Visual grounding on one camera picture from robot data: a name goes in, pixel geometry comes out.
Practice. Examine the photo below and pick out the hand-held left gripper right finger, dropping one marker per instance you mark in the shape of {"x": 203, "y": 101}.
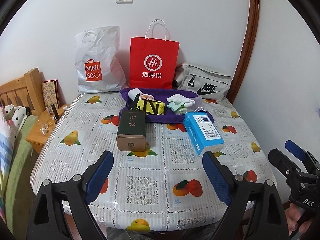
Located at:
{"x": 216, "y": 180}

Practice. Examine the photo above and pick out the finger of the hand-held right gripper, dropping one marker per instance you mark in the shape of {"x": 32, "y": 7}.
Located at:
{"x": 282, "y": 163}
{"x": 297, "y": 150}

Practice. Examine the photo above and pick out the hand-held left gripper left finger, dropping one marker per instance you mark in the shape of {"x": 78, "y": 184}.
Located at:
{"x": 98, "y": 177}

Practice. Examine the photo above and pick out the purple fabric tray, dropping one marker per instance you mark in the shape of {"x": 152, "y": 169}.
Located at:
{"x": 170, "y": 118}

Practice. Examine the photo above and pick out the green tissue pack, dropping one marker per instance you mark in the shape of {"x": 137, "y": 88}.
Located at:
{"x": 178, "y": 110}

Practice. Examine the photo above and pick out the yellow mesh pouch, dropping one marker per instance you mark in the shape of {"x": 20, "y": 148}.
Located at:
{"x": 150, "y": 107}

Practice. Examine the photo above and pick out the pair of white socks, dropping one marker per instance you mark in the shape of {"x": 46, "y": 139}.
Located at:
{"x": 180, "y": 98}

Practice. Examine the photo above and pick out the orange print snack packet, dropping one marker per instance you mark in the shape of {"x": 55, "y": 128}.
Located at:
{"x": 147, "y": 96}

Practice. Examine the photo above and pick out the person's right hand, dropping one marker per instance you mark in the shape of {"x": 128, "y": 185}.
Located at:
{"x": 292, "y": 217}

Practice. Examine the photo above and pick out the blue tissue box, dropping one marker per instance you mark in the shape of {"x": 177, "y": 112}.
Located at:
{"x": 203, "y": 132}

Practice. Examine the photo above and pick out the fruit print tablecloth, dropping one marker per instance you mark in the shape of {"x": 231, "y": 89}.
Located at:
{"x": 155, "y": 170}

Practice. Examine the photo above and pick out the dark green tin box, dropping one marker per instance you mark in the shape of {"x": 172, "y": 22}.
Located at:
{"x": 131, "y": 127}

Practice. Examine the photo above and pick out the wooden nightstand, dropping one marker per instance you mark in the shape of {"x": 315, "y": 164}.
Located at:
{"x": 42, "y": 130}

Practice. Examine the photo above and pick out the small black bottle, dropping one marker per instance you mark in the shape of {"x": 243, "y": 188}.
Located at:
{"x": 54, "y": 111}

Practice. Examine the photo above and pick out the green bed sheet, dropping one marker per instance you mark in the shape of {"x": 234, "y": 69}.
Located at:
{"x": 20, "y": 160}

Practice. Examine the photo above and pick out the illustrated book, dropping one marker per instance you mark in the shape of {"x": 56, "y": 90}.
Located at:
{"x": 50, "y": 95}

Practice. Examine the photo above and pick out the striped pillow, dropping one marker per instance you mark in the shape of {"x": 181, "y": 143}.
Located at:
{"x": 6, "y": 142}

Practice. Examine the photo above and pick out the grey waist bag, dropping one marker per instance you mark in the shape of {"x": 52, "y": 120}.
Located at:
{"x": 202, "y": 80}

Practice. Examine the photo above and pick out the white black-dotted plush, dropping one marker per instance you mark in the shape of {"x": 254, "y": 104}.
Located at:
{"x": 17, "y": 117}

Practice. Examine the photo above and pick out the wooden bed headboard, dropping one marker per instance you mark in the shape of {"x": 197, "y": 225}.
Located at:
{"x": 20, "y": 87}

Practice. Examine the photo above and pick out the white plastic shopping bag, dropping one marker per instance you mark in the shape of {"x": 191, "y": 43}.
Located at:
{"x": 100, "y": 55}

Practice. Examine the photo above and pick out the red paper bag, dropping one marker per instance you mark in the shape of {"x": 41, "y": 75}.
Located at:
{"x": 152, "y": 55}

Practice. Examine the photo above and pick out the brown wooden door frame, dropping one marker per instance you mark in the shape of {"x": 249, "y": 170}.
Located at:
{"x": 247, "y": 42}

